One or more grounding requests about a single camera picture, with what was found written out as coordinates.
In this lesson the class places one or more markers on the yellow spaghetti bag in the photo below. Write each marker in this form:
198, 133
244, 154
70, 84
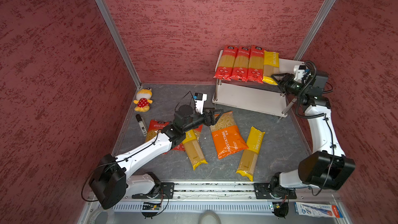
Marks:
193, 148
248, 161
270, 67

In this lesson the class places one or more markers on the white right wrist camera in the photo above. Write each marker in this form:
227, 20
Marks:
299, 72

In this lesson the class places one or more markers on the orange macaroni bag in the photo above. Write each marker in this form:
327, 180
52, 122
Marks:
226, 136

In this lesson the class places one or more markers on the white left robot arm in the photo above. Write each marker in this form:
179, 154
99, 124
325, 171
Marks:
108, 180

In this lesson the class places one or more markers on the right aluminium corner post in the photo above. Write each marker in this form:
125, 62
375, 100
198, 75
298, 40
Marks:
315, 26

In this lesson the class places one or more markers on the red spaghetti bag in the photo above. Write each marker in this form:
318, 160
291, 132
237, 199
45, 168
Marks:
241, 64
256, 63
226, 63

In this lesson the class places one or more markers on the blue white box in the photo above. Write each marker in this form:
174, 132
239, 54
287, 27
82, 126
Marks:
318, 210

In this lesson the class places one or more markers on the red macaroni bag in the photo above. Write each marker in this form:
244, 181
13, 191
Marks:
154, 127
180, 146

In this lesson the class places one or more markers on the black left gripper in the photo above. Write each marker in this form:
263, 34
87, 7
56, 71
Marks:
208, 118

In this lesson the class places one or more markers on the aluminium corner post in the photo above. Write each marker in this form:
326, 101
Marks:
104, 10
315, 26

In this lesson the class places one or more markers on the left aluminium corner post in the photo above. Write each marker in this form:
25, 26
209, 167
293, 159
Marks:
104, 10

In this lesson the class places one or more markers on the yellow plush toy red dress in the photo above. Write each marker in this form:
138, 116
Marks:
143, 100

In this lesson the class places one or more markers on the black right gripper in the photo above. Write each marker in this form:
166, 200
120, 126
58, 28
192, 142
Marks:
283, 82

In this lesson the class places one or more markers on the grey marker pen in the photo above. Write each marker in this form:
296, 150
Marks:
141, 124

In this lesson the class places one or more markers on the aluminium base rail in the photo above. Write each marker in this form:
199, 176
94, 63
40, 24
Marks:
221, 197

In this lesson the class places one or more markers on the white two-tier metal shelf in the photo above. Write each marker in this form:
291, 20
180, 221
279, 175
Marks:
252, 96

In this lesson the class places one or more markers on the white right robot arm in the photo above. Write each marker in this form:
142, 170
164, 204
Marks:
327, 168

